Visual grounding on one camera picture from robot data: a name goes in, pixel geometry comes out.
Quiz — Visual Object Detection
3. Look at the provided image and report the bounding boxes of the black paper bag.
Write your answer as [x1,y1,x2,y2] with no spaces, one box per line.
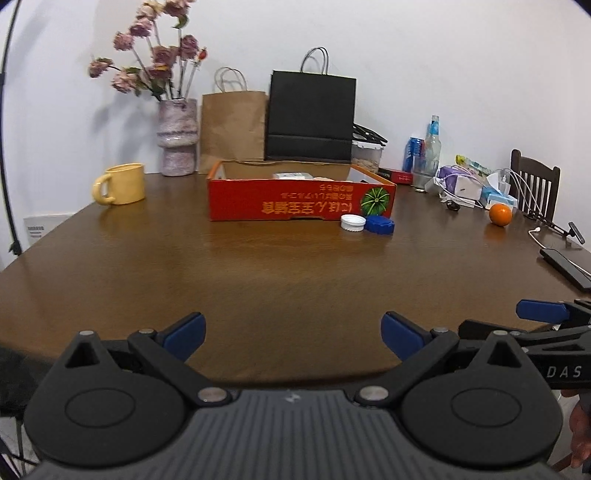
[264,46,357,163]

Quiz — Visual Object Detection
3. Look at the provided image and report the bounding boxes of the mottled pink ceramic vase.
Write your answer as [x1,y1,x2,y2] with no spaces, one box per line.
[156,98,200,177]

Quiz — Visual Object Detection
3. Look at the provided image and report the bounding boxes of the blue drink can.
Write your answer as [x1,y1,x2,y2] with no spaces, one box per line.
[404,136,426,172]

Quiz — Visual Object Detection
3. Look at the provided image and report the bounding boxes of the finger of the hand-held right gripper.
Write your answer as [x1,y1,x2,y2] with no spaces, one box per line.
[457,318,591,358]
[516,298,591,326]

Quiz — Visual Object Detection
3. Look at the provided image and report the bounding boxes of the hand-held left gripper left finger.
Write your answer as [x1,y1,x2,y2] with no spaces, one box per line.
[65,312,232,407]

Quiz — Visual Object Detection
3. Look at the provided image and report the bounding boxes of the black phone holder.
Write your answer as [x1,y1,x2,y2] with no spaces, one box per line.
[526,212,587,245]

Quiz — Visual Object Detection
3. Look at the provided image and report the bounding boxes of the black tripod pole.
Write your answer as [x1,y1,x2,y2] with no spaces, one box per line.
[0,0,24,254]

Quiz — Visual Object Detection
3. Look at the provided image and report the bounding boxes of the orange fruit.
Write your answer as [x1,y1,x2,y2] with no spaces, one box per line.
[488,203,513,228]

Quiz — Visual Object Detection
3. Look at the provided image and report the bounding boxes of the purple plastic pack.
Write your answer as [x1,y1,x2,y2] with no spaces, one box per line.
[436,166,483,195]

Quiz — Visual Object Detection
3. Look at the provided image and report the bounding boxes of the white charger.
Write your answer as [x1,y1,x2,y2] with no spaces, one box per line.
[489,171,513,197]

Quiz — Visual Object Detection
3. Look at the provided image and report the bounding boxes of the clear plastic bottle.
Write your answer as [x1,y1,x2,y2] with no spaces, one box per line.
[424,115,443,176]

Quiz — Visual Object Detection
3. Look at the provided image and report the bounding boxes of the small white box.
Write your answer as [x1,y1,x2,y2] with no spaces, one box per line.
[455,178,483,200]

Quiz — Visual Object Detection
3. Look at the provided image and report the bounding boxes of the red cardboard box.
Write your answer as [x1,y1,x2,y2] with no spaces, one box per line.
[206,160,398,222]

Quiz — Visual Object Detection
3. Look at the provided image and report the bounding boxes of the dried pink flowers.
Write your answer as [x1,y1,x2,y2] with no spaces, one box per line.
[88,0,208,102]

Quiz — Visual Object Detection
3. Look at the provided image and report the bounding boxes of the dark wooden chair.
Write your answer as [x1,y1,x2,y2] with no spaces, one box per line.
[510,149,561,222]

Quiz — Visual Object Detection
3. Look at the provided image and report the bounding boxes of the tissue pack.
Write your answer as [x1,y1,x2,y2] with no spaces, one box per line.
[479,187,519,209]

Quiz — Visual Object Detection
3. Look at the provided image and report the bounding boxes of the yellow mug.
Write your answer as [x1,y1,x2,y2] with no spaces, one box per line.
[91,163,147,205]

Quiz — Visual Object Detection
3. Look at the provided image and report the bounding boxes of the brown paper bag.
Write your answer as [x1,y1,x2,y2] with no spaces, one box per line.
[199,67,269,175]

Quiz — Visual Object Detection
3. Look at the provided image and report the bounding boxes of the white charger cable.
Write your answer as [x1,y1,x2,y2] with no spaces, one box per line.
[501,168,533,213]

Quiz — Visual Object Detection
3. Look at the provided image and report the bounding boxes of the small red box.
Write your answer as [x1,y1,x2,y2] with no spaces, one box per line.
[379,168,415,185]

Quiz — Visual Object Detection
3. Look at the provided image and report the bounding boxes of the clear black-lidded food container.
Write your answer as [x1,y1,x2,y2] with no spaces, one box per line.
[351,124,389,175]

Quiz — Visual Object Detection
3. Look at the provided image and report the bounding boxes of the clear drinking glass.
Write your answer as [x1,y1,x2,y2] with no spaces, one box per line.
[412,154,439,191]

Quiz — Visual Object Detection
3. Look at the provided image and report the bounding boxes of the black smartphone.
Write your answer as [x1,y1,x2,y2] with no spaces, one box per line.
[540,248,591,291]

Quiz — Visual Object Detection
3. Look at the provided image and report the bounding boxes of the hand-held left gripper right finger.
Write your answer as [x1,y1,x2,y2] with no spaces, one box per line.
[353,311,527,409]

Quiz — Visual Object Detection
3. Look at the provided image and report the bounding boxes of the yellow green snack pack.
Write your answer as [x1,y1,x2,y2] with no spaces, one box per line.
[455,154,492,176]

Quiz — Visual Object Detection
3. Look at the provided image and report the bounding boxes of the person's right hand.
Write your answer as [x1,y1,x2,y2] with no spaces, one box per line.
[569,401,591,472]

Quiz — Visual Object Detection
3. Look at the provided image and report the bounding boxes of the blue bottle cap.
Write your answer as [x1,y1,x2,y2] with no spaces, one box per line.
[364,215,396,234]

